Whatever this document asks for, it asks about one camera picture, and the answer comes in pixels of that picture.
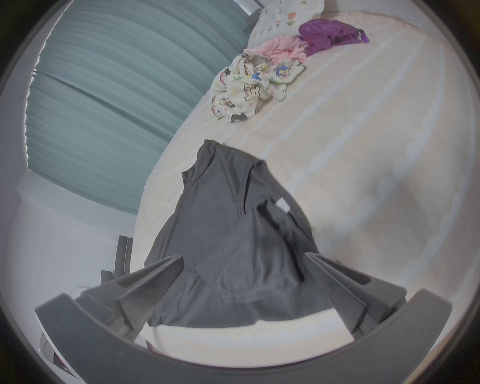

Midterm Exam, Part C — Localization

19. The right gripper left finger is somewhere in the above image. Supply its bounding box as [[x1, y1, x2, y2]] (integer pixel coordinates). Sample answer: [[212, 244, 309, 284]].
[[79, 255, 185, 332]]

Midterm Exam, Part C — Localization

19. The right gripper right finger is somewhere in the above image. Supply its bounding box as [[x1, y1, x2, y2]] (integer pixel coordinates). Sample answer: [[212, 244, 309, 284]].
[[302, 252, 408, 335]]

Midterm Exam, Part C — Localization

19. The black T-shirt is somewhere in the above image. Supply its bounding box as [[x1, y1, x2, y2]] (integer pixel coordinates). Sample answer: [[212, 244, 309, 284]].
[[144, 139, 340, 329]]

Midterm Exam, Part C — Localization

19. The bed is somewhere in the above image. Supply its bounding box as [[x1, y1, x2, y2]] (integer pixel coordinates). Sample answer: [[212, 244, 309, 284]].
[[133, 9, 480, 370]]

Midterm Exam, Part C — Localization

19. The black chest of drawers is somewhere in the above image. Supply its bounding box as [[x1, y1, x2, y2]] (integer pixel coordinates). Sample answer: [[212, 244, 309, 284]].
[[100, 235, 134, 284]]

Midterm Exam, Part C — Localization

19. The white printed garment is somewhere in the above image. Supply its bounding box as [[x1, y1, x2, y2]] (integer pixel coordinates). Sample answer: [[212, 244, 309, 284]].
[[209, 52, 308, 124]]

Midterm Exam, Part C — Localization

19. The pink garment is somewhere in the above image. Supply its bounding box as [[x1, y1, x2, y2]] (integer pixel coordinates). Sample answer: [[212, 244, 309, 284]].
[[244, 35, 310, 65]]

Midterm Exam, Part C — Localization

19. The purple garment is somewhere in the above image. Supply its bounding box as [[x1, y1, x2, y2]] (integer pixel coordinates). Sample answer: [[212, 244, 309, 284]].
[[299, 19, 371, 57]]

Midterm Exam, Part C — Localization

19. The white printed pillow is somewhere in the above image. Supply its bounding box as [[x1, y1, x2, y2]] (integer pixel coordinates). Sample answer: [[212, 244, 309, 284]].
[[247, 0, 326, 47]]

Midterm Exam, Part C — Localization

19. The grey bedside table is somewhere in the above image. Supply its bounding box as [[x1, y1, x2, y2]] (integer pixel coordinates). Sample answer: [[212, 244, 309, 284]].
[[245, 0, 264, 27]]

